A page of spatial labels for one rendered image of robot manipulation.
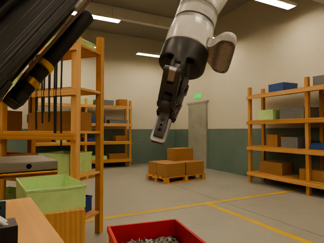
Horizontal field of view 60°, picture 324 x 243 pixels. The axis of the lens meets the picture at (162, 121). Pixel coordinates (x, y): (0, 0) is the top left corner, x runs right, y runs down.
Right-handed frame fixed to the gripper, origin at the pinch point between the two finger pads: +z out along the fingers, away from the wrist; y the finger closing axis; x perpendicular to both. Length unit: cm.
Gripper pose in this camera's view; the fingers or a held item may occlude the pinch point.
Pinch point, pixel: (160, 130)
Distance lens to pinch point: 41.1
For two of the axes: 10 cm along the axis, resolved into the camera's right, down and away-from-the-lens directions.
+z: -2.8, 9.0, -3.2
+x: 9.6, 2.5, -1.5
